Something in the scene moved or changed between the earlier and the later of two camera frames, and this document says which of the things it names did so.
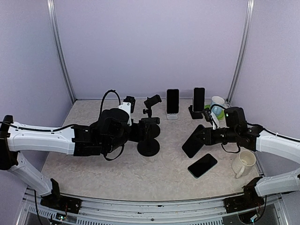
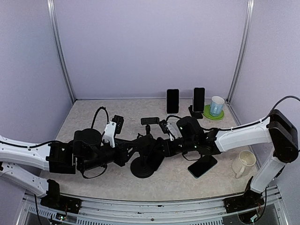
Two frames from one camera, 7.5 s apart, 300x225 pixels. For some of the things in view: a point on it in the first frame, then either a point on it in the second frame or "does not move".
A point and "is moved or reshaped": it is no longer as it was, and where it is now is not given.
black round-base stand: (152, 128) to (143, 166)
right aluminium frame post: (247, 26) does not move
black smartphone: (202, 165) does not move
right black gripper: (209, 139) to (168, 151)
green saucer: (219, 116) does not move
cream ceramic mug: (243, 164) does not move
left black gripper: (140, 131) to (122, 147)
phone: (172, 101) does not move
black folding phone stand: (195, 115) does not move
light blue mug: (217, 100) does not move
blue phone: (193, 144) is moved or reshaped
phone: (198, 99) does not move
